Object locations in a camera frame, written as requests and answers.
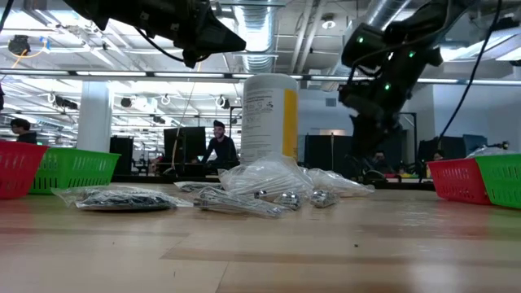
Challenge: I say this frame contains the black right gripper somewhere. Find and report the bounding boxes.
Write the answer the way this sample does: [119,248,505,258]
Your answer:
[338,46,444,162]

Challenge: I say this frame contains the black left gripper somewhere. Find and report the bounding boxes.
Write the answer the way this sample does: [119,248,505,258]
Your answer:
[121,0,247,69]

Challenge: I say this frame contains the black partition panels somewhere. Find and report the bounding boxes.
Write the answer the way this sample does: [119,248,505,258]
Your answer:
[304,133,408,181]

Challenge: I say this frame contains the white canister with yellow label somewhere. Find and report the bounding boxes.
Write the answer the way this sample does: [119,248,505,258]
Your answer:
[239,72,300,164]

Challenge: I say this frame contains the red plastic basket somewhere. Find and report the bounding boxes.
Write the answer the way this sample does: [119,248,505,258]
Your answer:
[426,157,493,206]
[0,141,50,200]

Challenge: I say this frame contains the dark background monitor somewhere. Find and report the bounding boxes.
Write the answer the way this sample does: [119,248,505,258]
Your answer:
[462,133,489,158]

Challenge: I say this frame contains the black computer monitor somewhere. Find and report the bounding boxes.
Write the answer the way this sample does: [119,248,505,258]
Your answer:
[163,126,208,177]

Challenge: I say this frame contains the green plastic basket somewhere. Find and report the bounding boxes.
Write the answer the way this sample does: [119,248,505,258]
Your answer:
[474,153,521,210]
[28,146,122,195]

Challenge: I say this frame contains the white building column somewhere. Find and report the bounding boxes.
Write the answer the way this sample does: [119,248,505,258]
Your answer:
[76,80,114,154]

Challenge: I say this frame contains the black cabinet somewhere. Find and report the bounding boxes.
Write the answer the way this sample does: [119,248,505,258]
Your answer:
[109,135,135,177]

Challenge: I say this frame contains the silver air duct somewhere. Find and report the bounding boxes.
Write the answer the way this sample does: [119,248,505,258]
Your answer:
[232,3,282,74]

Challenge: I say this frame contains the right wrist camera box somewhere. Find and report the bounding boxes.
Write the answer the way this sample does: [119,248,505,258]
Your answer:
[338,82,367,118]

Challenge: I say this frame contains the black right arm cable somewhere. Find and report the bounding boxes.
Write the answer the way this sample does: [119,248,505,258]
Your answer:
[436,0,503,142]

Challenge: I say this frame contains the ceiling device with yellow cable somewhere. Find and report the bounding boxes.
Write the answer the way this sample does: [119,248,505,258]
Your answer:
[7,34,49,58]

